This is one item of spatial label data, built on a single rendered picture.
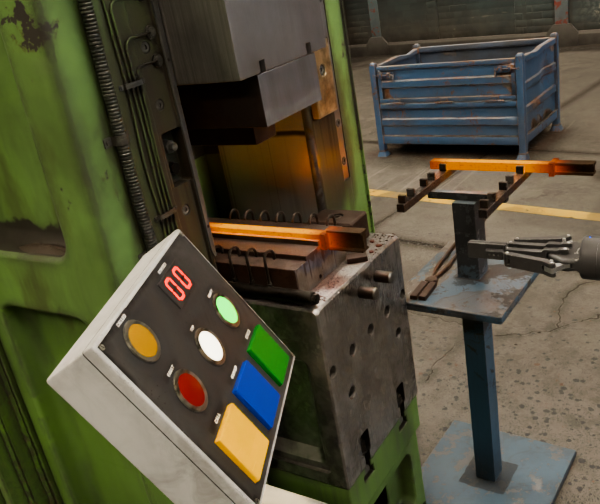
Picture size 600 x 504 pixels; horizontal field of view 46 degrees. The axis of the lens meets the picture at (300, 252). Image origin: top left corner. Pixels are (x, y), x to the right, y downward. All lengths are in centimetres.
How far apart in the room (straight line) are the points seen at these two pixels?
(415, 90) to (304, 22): 391
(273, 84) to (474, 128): 393
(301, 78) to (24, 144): 53
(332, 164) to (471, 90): 342
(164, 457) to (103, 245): 47
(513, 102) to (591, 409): 285
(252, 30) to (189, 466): 75
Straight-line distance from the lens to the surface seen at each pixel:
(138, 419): 83
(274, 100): 131
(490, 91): 506
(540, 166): 185
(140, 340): 84
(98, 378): 81
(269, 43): 131
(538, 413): 256
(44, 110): 119
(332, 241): 145
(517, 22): 951
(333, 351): 143
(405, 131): 542
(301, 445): 164
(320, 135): 171
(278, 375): 104
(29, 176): 138
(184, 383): 86
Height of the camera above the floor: 155
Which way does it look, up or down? 23 degrees down
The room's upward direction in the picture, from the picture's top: 10 degrees counter-clockwise
